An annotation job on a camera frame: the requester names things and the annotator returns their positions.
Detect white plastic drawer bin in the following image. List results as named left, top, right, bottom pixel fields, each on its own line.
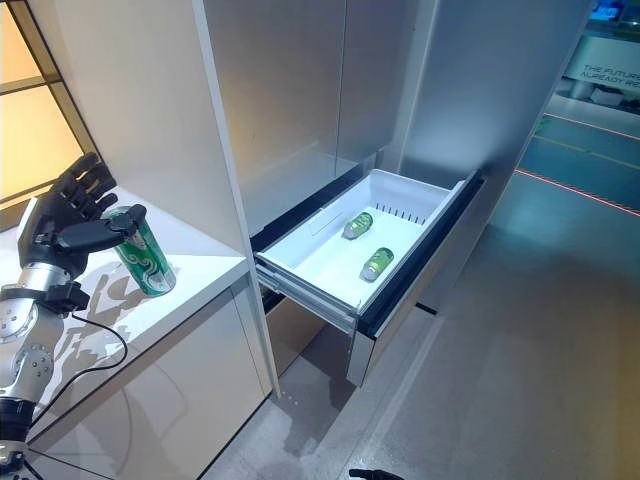
left=254, top=168, right=466, bottom=324

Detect white printed sign board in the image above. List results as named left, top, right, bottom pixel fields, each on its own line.
left=562, top=29, right=640, bottom=96

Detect steel fridge drawer front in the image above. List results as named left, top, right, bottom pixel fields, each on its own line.
left=349, top=169, right=494, bottom=389

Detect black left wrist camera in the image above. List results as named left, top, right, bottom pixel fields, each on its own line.
left=42, top=281, right=91, bottom=313

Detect dark framed lit window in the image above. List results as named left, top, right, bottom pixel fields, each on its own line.
left=0, top=0, right=104, bottom=234

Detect white tall side panel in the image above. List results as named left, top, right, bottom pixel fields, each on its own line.
left=52, top=0, right=281, bottom=399

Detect tall green beer can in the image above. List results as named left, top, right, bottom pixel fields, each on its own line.
left=102, top=203, right=177, bottom=296

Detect small green drink can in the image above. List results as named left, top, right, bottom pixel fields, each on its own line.
left=360, top=246, right=396, bottom=282
left=342, top=211, right=375, bottom=240

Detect stainless steel fridge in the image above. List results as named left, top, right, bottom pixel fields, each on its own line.
left=202, top=0, right=596, bottom=389

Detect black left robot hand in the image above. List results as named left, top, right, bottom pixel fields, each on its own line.
left=17, top=152, right=147, bottom=281

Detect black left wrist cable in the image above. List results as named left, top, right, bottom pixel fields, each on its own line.
left=27, top=310, right=129, bottom=439

